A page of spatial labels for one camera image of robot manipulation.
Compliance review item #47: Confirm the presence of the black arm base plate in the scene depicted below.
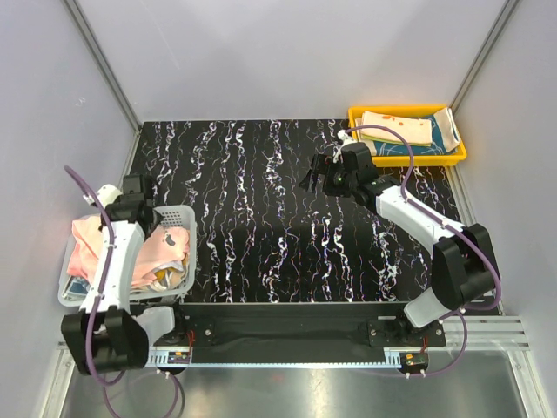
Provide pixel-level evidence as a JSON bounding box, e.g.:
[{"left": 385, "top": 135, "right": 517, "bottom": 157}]
[{"left": 172, "top": 302, "right": 446, "bottom": 348}]

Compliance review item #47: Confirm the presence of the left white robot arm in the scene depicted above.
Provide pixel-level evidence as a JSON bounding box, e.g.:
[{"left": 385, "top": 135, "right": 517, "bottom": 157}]
[{"left": 61, "top": 166, "right": 188, "bottom": 387}]

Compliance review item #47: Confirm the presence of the yellow plastic tray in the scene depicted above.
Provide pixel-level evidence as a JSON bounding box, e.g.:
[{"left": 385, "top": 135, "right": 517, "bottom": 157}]
[{"left": 348, "top": 104, "right": 467, "bottom": 167}]

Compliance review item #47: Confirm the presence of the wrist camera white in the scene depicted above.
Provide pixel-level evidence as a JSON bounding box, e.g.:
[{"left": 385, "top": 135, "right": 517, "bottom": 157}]
[
  {"left": 332, "top": 130, "right": 357, "bottom": 164},
  {"left": 83, "top": 184, "right": 123, "bottom": 207}
]

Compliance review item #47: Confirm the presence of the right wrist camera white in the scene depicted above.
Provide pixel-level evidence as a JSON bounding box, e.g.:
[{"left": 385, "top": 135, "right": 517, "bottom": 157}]
[{"left": 332, "top": 130, "right": 357, "bottom": 164}]

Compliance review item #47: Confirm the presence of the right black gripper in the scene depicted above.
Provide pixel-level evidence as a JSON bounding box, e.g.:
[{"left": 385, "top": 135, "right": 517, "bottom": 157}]
[{"left": 299, "top": 154, "right": 357, "bottom": 199}]

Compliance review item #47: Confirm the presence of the aluminium frame rail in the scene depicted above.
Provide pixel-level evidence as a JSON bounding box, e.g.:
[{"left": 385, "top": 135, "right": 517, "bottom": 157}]
[{"left": 56, "top": 317, "right": 532, "bottom": 371}]

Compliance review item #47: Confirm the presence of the orange white patterned towel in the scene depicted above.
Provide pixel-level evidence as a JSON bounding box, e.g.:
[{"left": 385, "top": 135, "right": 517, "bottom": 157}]
[{"left": 359, "top": 111, "right": 433, "bottom": 146}]

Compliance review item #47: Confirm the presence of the pink towel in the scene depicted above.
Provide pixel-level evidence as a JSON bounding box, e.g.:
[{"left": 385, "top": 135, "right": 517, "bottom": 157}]
[{"left": 67, "top": 215, "right": 191, "bottom": 292}]

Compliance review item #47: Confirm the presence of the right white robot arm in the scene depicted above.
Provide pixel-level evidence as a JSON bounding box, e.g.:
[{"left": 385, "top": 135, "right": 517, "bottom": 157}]
[{"left": 299, "top": 143, "right": 500, "bottom": 346}]

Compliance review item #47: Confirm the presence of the grey plastic laundry basket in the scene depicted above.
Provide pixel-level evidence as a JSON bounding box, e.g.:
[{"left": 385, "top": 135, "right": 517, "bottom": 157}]
[{"left": 57, "top": 206, "right": 197, "bottom": 307}]

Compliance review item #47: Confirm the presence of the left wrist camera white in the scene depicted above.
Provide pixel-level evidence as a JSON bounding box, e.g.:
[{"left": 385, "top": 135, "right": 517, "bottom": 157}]
[{"left": 83, "top": 184, "right": 123, "bottom": 207}]

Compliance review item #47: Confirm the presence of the teal beige Doraemon towel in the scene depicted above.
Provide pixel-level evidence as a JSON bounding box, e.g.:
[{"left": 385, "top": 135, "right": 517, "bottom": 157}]
[{"left": 354, "top": 107, "right": 461, "bottom": 157}]

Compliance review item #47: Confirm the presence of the cream yellow towel in basket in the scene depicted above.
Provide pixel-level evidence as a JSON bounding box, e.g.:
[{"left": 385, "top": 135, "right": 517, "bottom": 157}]
[{"left": 149, "top": 255, "right": 189, "bottom": 292}]

